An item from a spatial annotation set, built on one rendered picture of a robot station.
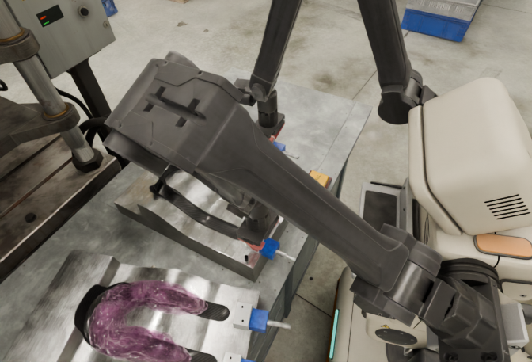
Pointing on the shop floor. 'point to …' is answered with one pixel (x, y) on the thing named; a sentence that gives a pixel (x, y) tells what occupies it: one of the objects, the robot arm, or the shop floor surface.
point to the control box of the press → (62, 25)
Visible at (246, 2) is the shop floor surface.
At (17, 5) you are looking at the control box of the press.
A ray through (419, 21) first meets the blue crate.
